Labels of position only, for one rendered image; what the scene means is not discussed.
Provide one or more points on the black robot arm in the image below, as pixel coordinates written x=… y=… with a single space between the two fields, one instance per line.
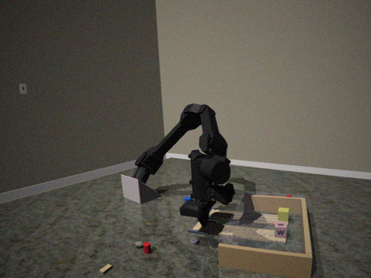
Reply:
x=214 y=166

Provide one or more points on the tan flat strip with blue stripes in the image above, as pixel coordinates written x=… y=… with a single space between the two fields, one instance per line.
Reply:
x=221 y=214

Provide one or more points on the tan speckled strip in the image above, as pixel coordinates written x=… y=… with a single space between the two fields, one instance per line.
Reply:
x=212 y=228

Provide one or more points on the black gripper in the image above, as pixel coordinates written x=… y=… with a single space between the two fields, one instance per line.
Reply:
x=199 y=207

